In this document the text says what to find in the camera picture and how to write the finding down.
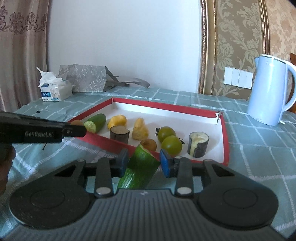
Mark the checked teal tablecloth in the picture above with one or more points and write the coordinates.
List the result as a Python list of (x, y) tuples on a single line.
[(264, 153)]

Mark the red shallow cardboard tray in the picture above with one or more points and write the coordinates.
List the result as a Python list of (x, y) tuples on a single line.
[(183, 120)]

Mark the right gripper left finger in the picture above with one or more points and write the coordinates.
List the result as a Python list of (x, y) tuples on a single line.
[(104, 170)]

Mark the dark brown eggplant stub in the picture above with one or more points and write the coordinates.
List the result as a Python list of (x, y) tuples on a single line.
[(119, 133)]

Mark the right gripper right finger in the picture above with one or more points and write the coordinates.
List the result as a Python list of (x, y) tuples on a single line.
[(183, 169)]

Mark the gold wall moulding frame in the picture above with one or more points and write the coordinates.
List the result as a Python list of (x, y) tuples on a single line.
[(233, 34)]

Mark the green tomato with stem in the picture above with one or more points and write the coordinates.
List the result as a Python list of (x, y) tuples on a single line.
[(164, 132)]

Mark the white wall switch panel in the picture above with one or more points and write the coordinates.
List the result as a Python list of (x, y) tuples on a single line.
[(238, 78)]

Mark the eggplant piece dark skin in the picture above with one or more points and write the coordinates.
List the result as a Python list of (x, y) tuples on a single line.
[(198, 142)]

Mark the person left hand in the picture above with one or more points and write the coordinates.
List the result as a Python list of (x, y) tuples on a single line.
[(5, 169)]

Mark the light blue electric kettle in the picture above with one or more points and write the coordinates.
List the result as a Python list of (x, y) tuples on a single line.
[(267, 101)]

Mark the pink patterned curtain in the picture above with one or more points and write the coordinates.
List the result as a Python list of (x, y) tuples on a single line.
[(23, 51)]

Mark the yellow fruit wedge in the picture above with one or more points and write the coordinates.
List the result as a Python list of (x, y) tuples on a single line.
[(140, 130)]

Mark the long cucumber piece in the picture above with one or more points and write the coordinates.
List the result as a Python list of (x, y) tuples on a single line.
[(140, 170)]

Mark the small orange round fruit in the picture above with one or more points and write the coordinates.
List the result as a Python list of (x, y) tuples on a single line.
[(149, 144)]

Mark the grey patterned gift bag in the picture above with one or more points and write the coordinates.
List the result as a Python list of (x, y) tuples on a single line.
[(92, 78)]

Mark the yellow pepper piece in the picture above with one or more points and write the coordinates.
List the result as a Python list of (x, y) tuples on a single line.
[(118, 120)]

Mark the short cucumber half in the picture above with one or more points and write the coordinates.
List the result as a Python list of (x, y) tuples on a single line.
[(95, 123)]

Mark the white tissue pack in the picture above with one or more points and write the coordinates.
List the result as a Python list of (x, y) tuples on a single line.
[(53, 89)]

